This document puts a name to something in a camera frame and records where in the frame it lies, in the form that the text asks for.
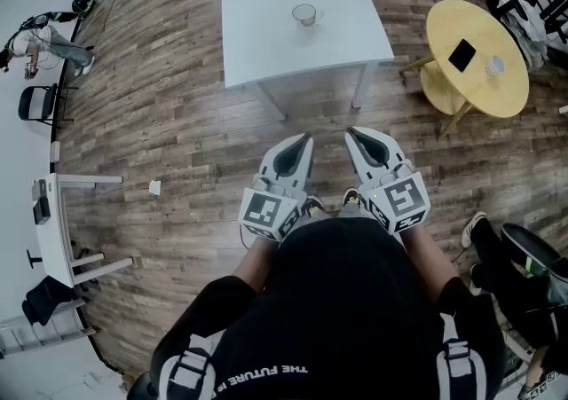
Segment black box on desk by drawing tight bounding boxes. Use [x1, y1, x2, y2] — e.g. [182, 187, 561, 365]
[32, 177, 53, 227]

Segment white rectangular table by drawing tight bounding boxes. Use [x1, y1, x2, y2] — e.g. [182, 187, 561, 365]
[220, 0, 397, 122]

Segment small white cup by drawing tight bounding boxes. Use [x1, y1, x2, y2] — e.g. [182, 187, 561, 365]
[484, 54, 508, 77]

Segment small white desk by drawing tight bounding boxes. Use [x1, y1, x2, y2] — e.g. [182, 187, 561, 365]
[32, 172, 135, 289]

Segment black helmet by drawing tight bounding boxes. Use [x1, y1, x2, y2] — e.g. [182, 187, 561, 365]
[71, 0, 96, 19]

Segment grey harness strap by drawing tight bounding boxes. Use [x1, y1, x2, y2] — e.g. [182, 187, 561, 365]
[436, 312, 488, 400]
[158, 330, 219, 400]

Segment person's left shoe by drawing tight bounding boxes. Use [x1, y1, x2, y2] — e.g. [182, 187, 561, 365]
[304, 195, 326, 218]

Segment grey right harness strap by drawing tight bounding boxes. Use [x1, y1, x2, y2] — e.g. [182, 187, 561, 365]
[436, 312, 488, 400]

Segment grey left harness strap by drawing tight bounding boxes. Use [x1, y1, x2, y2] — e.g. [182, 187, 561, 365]
[158, 330, 219, 400]

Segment black folding chair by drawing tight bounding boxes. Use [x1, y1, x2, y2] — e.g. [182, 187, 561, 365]
[17, 82, 81, 129]

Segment black jacket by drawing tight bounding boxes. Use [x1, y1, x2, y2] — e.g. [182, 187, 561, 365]
[20, 275, 77, 327]

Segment black smartphone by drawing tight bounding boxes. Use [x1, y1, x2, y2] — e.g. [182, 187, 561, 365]
[447, 38, 477, 74]

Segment person's grey trousers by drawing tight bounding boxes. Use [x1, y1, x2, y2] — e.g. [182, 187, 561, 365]
[330, 201, 372, 221]

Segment person's black shirt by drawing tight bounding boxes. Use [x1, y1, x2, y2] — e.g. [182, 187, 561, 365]
[149, 216, 508, 400]

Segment round yellow wooden table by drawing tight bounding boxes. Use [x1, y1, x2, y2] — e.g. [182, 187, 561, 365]
[398, 0, 532, 141]

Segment white ceramic mug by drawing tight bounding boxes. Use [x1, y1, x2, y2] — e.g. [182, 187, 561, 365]
[291, 3, 326, 28]

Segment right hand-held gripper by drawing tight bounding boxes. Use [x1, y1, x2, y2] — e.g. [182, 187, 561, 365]
[344, 126, 432, 236]

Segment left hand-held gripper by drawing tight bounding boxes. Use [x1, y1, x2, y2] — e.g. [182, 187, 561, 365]
[239, 131, 315, 242]

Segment person's right forearm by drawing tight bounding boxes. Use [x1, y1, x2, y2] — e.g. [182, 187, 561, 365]
[398, 224, 459, 302]

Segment person's left forearm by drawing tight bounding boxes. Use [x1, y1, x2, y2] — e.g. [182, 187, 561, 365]
[232, 232, 281, 294]

